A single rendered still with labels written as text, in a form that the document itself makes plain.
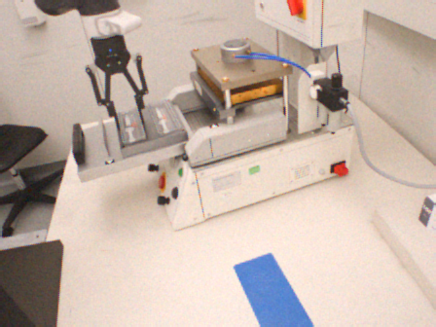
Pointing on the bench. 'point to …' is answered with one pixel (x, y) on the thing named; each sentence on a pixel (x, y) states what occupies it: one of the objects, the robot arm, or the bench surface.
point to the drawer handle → (77, 143)
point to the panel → (171, 183)
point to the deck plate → (202, 118)
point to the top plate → (240, 63)
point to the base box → (263, 176)
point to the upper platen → (257, 91)
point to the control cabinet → (310, 42)
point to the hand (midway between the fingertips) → (127, 113)
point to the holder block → (153, 135)
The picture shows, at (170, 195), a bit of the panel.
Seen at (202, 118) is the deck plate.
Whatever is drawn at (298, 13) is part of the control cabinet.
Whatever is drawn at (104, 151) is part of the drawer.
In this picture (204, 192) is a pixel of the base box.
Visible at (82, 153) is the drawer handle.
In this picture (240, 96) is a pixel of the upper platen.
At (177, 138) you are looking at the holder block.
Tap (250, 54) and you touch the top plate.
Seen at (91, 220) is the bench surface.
